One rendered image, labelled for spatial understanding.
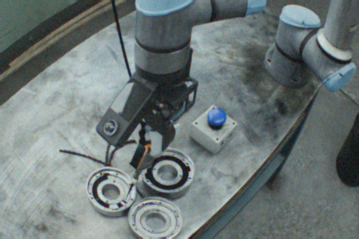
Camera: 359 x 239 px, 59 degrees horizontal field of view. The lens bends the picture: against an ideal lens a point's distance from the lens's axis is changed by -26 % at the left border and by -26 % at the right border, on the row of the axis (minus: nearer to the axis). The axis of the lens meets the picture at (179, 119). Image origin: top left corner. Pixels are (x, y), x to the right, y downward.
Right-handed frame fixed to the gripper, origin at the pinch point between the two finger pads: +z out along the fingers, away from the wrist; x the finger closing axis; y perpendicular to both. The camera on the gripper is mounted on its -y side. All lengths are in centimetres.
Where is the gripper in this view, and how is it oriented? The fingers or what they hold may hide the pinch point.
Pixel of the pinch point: (147, 150)
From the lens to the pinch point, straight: 70.4
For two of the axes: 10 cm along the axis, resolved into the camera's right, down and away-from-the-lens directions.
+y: 6.3, -5.8, 5.1
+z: -0.8, 6.1, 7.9
